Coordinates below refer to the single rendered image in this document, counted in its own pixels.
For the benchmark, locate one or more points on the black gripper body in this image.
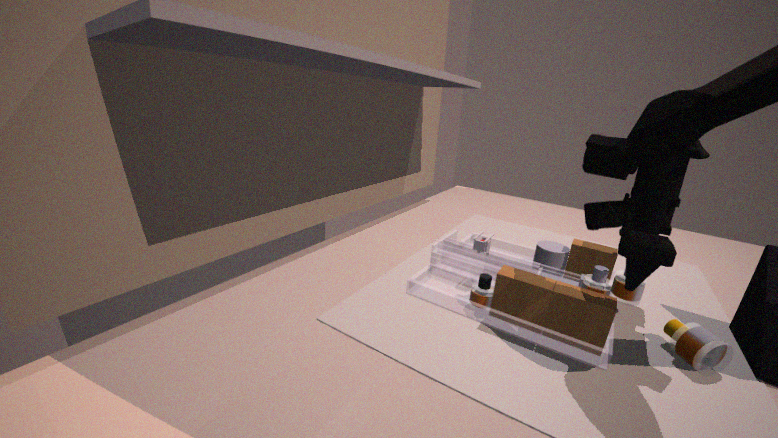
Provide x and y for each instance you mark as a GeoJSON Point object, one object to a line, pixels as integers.
{"type": "Point", "coordinates": [654, 212]}

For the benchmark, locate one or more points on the brown rectangular block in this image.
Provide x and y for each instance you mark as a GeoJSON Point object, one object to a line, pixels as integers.
{"type": "Point", "coordinates": [585, 255]}
{"type": "Point", "coordinates": [583, 314]}
{"type": "Point", "coordinates": [522, 294]}

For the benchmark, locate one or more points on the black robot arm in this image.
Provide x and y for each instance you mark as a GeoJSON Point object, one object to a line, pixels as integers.
{"type": "Point", "coordinates": [667, 135]}

